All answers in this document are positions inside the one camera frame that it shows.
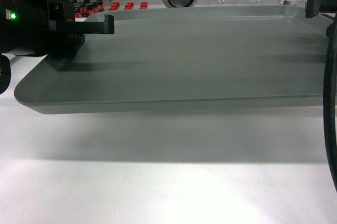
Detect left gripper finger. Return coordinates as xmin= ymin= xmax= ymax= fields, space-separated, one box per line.
xmin=48 ymin=14 xmax=115 ymax=34
xmin=48 ymin=32 xmax=85 ymax=59

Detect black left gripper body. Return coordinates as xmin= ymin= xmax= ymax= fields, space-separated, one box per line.
xmin=1 ymin=0 xmax=75 ymax=57

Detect red capped sauce bottles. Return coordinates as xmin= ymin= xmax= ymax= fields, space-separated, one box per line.
xmin=108 ymin=1 xmax=148 ymax=11

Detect grey rectangular serving tray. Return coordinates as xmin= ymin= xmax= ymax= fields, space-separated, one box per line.
xmin=14 ymin=5 xmax=332 ymax=114

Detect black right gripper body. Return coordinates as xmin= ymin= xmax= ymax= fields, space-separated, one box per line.
xmin=325 ymin=16 xmax=336 ymax=38

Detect dark soy sauce bottles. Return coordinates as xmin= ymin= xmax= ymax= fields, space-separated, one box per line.
xmin=71 ymin=0 xmax=104 ymax=18

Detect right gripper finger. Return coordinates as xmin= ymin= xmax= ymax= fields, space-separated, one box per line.
xmin=305 ymin=0 xmax=337 ymax=18

